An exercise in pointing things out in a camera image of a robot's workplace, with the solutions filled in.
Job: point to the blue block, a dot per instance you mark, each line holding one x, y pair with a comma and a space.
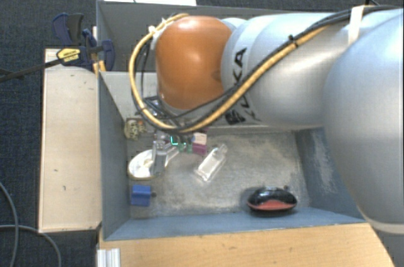
139, 195

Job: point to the black and red computer mouse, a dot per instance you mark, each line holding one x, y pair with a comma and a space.
271, 201

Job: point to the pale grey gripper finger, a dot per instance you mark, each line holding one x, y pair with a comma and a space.
158, 160

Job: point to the pale wood board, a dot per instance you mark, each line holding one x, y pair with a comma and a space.
69, 149

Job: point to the purple and white box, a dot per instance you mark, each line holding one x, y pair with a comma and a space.
199, 148

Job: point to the clear glass bottle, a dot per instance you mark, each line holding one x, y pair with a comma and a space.
211, 164

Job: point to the grey metal bin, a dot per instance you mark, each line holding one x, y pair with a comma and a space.
252, 164

